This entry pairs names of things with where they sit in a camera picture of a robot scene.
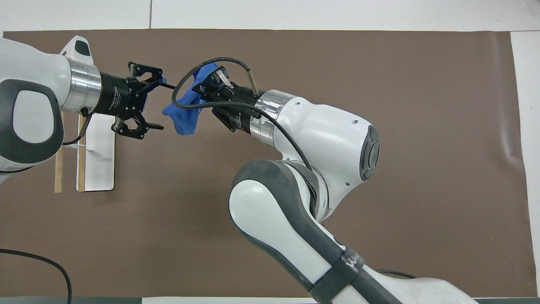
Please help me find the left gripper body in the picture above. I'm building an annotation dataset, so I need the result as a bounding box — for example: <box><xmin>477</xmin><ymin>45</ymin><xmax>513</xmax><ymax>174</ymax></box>
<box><xmin>97</xmin><ymin>72</ymin><xmax>149</xmax><ymax>119</ymax></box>

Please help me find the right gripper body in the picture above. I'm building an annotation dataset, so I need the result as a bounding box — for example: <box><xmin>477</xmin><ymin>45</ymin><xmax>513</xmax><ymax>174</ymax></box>
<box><xmin>206</xmin><ymin>86</ymin><xmax>259</xmax><ymax>133</ymax></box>

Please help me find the blue towel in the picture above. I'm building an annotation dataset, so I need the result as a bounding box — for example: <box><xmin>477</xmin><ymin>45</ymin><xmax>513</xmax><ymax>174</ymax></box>
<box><xmin>162</xmin><ymin>63</ymin><xmax>220</xmax><ymax>136</ymax></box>

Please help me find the wooden towel rack white base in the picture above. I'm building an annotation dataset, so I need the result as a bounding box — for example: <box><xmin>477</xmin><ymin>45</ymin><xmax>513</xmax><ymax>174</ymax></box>
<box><xmin>54</xmin><ymin>111</ymin><xmax>116</xmax><ymax>193</ymax></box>

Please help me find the black cable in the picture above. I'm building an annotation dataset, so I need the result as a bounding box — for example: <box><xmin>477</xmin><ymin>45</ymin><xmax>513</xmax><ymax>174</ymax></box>
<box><xmin>375</xmin><ymin>269</ymin><xmax>417</xmax><ymax>280</ymax></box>
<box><xmin>172</xmin><ymin>57</ymin><xmax>315</xmax><ymax>172</ymax></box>
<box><xmin>0</xmin><ymin>248</ymin><xmax>73</xmax><ymax>304</ymax></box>
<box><xmin>62</xmin><ymin>108</ymin><xmax>93</xmax><ymax>147</ymax></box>

